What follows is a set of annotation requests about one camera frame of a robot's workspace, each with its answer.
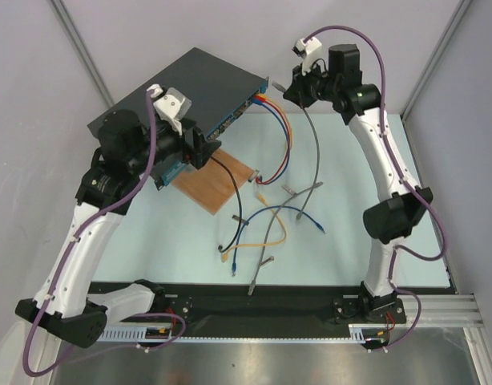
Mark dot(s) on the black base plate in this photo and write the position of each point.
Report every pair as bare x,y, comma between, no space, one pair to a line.
218,307

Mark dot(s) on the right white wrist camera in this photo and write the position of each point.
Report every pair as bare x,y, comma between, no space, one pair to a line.
309,50

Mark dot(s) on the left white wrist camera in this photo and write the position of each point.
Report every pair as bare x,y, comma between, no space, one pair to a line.
170,104

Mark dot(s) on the white cable duct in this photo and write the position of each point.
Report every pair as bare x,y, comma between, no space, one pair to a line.
144,334

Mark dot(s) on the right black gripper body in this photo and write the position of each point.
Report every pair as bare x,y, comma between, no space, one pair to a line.
300,87

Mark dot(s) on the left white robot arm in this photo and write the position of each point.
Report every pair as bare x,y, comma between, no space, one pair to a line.
62,307

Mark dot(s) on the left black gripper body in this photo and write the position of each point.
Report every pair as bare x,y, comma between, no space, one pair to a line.
175,141

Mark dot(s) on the aluminium rail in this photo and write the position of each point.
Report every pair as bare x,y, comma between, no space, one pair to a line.
449,311

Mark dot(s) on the dark grey network switch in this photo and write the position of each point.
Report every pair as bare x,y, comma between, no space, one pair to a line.
194,99

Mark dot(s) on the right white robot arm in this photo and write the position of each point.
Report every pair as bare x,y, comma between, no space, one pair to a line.
402,201

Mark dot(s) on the wooden board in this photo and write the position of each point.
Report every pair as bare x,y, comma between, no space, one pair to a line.
211,187

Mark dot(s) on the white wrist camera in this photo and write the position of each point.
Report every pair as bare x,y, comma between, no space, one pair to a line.
170,104
309,50

